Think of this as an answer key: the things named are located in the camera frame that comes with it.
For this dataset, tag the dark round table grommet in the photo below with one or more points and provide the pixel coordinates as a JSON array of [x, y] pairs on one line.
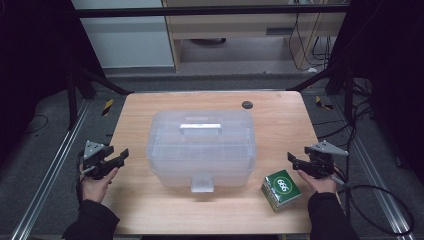
[[247, 105]]

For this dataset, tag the aluminium floor rail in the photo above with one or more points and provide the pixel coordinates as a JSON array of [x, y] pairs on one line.
[[373, 166], [53, 166]]

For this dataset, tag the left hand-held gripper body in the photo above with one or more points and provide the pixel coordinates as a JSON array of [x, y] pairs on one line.
[[95, 166]]

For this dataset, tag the black horizontal frame bar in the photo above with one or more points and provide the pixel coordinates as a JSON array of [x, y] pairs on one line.
[[200, 11]]

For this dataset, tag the black metal stand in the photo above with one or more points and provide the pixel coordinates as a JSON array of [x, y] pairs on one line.
[[349, 96], [71, 100]]

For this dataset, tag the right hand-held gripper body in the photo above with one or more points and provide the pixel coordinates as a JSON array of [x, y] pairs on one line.
[[320, 165]]

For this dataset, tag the green cardboard box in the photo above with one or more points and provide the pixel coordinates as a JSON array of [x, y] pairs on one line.
[[281, 190]]

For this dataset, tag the clear plastic storage box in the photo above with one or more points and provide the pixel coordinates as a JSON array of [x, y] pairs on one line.
[[200, 153]]

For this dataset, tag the person's left hand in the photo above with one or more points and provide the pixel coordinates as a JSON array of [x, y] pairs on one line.
[[95, 190]]

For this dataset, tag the black curtain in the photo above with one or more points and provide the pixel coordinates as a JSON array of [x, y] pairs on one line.
[[30, 66], [393, 66]]

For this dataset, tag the person's right hand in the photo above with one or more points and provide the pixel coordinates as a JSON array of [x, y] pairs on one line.
[[321, 186]]

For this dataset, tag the light wooden desk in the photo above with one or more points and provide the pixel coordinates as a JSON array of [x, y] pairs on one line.
[[233, 25]]

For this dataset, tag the white cabinet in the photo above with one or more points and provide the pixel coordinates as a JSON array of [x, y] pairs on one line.
[[126, 43]]

